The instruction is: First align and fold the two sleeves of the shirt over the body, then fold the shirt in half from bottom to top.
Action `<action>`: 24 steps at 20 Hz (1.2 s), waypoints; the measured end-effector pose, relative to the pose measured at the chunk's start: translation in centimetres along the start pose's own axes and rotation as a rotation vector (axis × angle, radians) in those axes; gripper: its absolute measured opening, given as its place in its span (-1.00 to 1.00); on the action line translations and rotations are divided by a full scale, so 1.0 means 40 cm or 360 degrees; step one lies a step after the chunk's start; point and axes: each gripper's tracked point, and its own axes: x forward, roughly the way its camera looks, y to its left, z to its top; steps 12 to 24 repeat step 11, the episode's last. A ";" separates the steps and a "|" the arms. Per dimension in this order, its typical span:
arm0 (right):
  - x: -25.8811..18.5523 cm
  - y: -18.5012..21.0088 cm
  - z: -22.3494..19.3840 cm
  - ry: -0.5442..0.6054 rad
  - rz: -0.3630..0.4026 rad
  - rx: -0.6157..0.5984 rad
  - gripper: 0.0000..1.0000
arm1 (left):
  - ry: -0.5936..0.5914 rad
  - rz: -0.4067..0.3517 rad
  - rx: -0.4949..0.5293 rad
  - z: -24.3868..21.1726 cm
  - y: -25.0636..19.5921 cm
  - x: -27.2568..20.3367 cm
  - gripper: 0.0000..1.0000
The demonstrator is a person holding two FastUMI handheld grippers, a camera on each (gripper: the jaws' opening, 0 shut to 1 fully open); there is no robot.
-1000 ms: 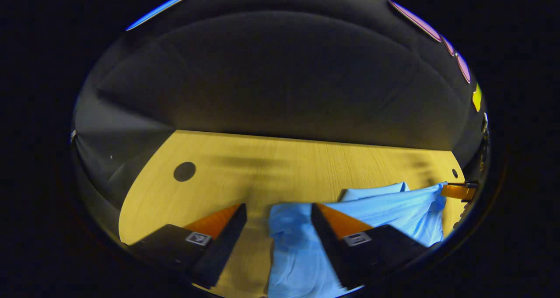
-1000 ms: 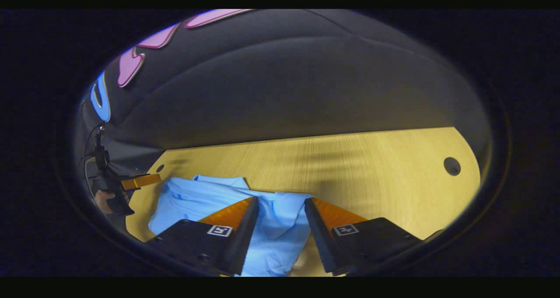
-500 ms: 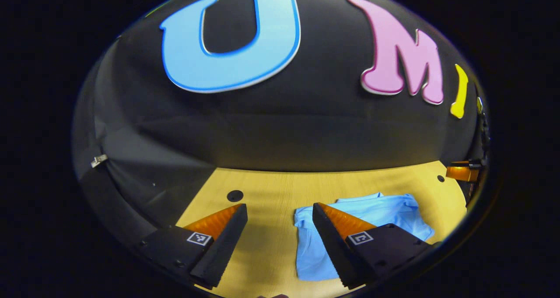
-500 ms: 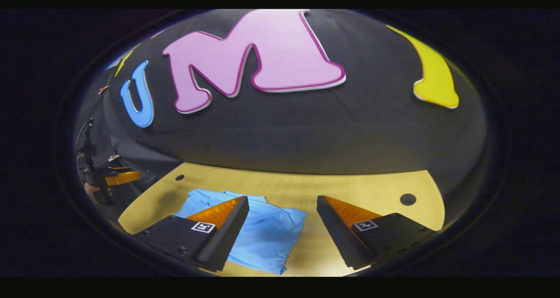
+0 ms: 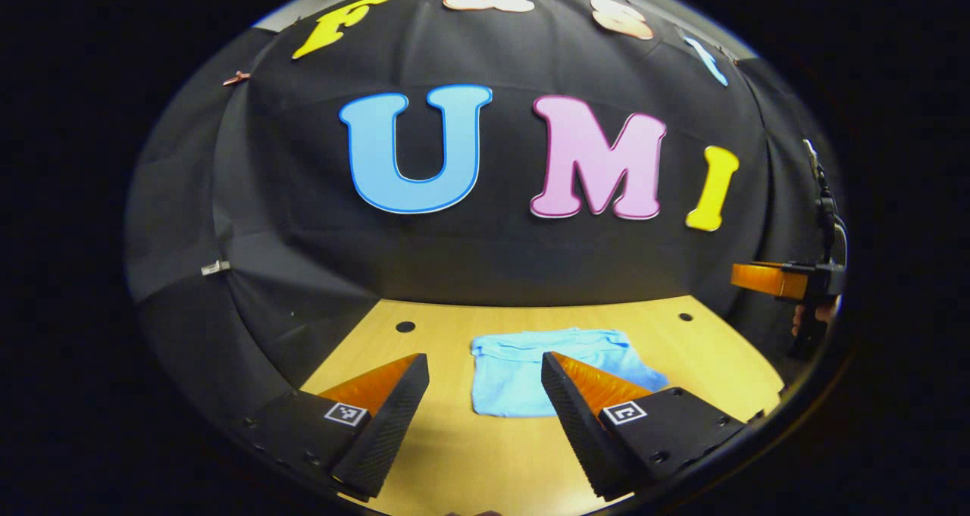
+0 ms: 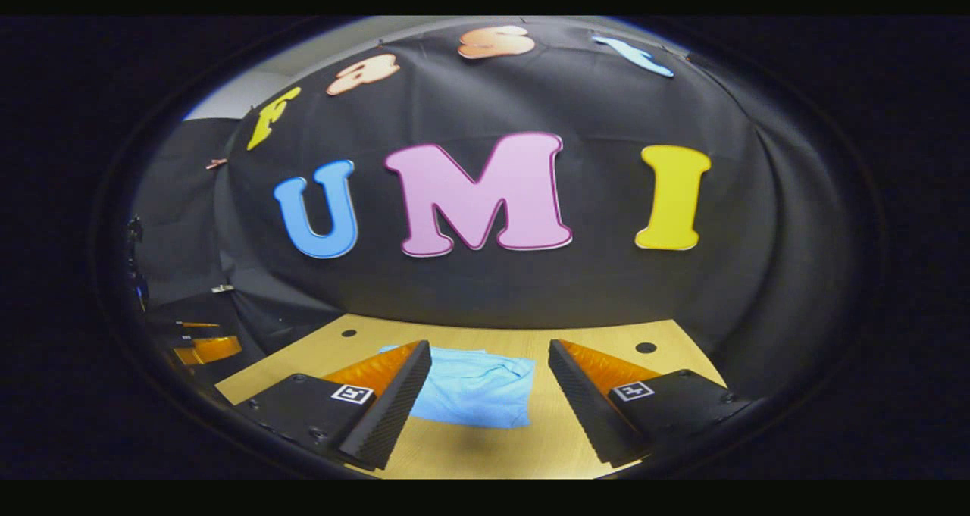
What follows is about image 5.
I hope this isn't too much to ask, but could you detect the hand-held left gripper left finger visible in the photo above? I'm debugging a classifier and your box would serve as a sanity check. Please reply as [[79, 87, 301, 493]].
[[242, 352, 430, 502]]

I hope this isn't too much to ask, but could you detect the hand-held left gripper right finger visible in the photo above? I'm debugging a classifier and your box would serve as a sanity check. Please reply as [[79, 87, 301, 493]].
[[540, 351, 762, 502]]

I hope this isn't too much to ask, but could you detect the light blue T-shirt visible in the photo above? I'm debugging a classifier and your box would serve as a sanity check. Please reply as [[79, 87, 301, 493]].
[[470, 327, 671, 418]]

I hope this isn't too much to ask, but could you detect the black backdrop cloth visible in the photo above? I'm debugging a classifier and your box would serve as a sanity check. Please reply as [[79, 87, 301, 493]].
[[125, 0, 842, 426]]

